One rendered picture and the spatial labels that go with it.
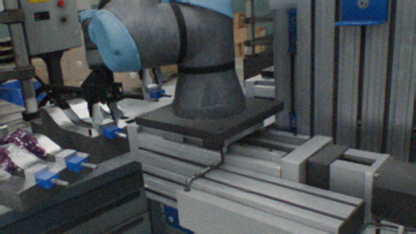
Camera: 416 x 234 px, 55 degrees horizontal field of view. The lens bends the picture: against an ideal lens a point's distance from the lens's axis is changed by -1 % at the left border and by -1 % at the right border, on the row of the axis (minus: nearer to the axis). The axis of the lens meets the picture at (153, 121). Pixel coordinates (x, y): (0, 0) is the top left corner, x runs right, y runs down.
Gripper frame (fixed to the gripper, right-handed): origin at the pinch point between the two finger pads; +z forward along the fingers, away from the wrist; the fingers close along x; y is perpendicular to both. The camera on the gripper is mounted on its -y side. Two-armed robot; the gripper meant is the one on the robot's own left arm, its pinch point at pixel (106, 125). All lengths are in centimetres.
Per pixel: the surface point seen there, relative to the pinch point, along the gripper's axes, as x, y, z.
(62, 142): -6.8, -19.5, 7.8
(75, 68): 193, -396, 43
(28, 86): 4, -72, -5
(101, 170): -7.7, 7.1, 10.5
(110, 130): -1.7, 4.9, 0.1
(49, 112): -6.3, -27.1, -1.9
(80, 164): -16.0, 10.9, 4.7
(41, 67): 192, -511, 48
